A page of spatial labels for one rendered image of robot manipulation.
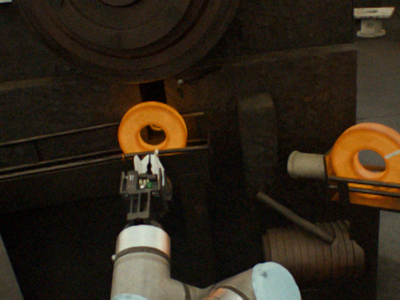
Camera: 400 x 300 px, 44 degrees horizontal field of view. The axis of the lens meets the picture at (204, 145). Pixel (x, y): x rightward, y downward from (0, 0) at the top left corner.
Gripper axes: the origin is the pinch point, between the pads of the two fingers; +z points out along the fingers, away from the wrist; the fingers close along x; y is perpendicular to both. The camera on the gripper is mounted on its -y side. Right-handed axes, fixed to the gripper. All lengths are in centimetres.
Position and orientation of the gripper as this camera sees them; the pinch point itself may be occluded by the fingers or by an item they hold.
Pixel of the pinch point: (150, 162)
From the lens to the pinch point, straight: 99.9
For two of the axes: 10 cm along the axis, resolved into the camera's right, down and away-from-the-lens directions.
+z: -0.4, -6.9, 7.2
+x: -9.9, 1.1, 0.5
